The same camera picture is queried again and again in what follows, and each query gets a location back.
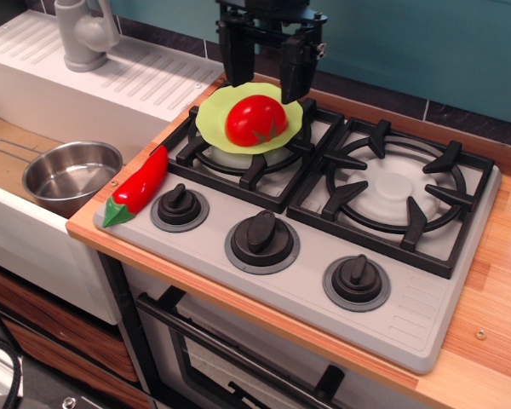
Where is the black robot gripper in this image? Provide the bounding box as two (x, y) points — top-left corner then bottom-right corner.
(216, 1), (328, 105)

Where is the red toy tomato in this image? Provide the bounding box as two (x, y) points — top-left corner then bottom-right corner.
(225, 95), (288, 147)

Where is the red toy chili pepper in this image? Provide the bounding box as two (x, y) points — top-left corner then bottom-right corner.
(101, 145), (168, 228)

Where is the light green plastic plate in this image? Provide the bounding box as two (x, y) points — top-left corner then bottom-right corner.
(196, 83), (303, 154)

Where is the white toy sink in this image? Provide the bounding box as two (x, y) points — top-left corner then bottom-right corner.
(0, 10), (222, 325)

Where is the small steel pot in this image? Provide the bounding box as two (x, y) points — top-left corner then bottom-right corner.
(0, 138), (123, 218)

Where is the black left burner grate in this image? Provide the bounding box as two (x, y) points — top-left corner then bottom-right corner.
(158, 98), (344, 213)

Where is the black burner grate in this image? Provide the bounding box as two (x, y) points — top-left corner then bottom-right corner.
(158, 98), (344, 213)
(287, 118), (501, 279)

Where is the grey toy faucet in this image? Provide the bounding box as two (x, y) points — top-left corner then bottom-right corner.
(55, 0), (120, 72)

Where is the black left stove knob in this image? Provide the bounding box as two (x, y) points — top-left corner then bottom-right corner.
(151, 183), (210, 233)

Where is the black stove knob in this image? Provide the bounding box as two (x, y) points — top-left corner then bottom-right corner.
(151, 183), (210, 233)
(323, 254), (391, 313)
(225, 210), (301, 275)

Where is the black middle stove knob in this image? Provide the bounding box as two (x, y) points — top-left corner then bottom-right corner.
(225, 210), (301, 275)

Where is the black right burner grate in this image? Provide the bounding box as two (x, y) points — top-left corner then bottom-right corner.
(287, 118), (501, 279)

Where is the black right stove knob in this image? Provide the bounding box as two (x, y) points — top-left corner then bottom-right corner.
(323, 254), (391, 313)

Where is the grey toy stove top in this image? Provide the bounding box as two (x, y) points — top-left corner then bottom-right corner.
(92, 80), (502, 376)

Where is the toy oven door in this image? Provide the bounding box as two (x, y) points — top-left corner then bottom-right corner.
(135, 285), (414, 408)

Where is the wooden drawer front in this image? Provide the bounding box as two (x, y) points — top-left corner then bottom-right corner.
(0, 267), (152, 408)

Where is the black oven door handle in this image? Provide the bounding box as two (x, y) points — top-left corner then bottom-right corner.
(136, 293), (344, 408)

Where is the black braided cable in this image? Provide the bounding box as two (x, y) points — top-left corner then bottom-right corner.
(0, 338), (23, 409)

